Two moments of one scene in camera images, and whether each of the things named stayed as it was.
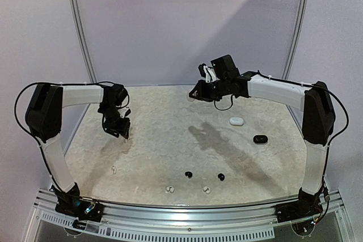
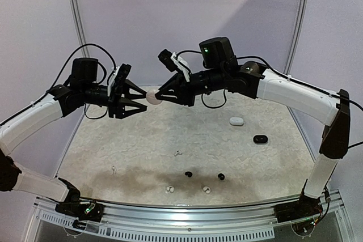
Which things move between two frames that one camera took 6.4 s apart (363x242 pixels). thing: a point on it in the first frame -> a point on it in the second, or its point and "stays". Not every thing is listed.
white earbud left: x=170 y=189 stays
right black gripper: x=206 y=89 -> x=188 y=89
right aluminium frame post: x=295 y=39 stays
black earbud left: x=189 y=174 stays
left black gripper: x=123 y=129 -> x=117 y=103
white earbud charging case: x=236 y=121 stays
